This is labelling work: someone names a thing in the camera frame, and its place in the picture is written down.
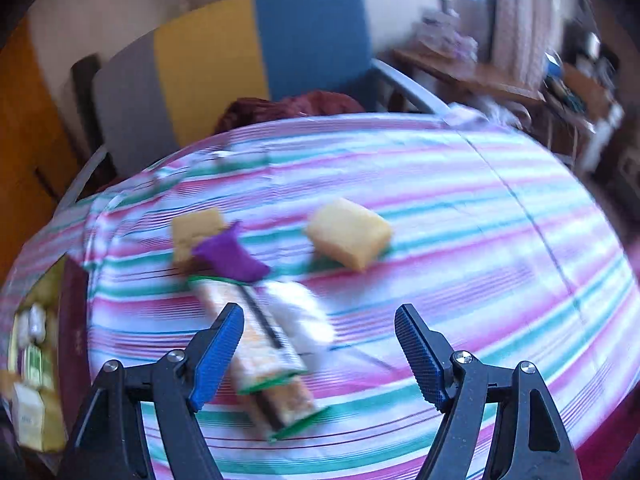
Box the purple cloth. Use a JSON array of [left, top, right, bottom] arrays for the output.
[[192, 220, 273, 283]]

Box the small white packet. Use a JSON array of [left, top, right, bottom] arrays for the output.
[[27, 305, 48, 336]]

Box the white crinkled packet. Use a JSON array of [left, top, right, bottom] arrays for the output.
[[265, 280, 336, 356]]

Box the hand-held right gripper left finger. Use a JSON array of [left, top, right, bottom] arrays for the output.
[[60, 302, 246, 480]]

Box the maroon and gold tin box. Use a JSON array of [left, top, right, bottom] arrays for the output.
[[0, 255, 91, 453]]

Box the pale yellow box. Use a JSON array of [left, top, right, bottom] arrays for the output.
[[10, 382, 68, 453]]

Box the yellow sponge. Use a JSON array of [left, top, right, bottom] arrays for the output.
[[305, 197, 393, 273]]

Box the pink clear packet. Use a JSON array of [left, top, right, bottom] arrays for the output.
[[440, 25, 481, 61]]

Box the green and yellow packet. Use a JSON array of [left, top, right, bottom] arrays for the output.
[[20, 345, 56, 391]]

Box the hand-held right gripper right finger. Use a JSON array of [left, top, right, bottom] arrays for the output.
[[394, 303, 583, 480]]

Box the grey yellow blue armchair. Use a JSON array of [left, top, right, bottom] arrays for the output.
[[52, 0, 453, 211]]

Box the dark red cloth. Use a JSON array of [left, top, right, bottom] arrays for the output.
[[215, 90, 366, 133]]

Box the cracker packet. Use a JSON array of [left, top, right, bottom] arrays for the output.
[[240, 372, 332, 443], [189, 275, 310, 395]]

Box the striped tablecloth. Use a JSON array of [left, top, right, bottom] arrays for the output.
[[0, 112, 640, 480]]

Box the tan sponge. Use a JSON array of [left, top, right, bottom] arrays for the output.
[[171, 207, 227, 270]]

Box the wooden side table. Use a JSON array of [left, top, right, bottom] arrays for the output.
[[392, 47, 546, 111]]

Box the wooden wardrobe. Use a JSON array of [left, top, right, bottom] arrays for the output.
[[0, 20, 81, 271]]

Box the patterned curtain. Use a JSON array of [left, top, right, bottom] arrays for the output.
[[487, 0, 566, 96]]

